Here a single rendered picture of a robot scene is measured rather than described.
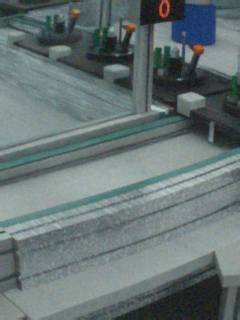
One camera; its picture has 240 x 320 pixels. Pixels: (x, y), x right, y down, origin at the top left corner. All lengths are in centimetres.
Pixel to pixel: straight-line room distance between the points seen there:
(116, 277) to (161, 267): 8
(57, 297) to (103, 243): 15
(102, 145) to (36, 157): 16
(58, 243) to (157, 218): 21
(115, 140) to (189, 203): 27
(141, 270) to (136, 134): 42
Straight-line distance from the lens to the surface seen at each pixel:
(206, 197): 139
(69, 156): 151
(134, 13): 155
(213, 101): 173
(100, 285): 122
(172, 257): 131
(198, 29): 259
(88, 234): 123
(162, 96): 174
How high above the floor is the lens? 153
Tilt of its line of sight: 21 degrees down
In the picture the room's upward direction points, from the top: 2 degrees clockwise
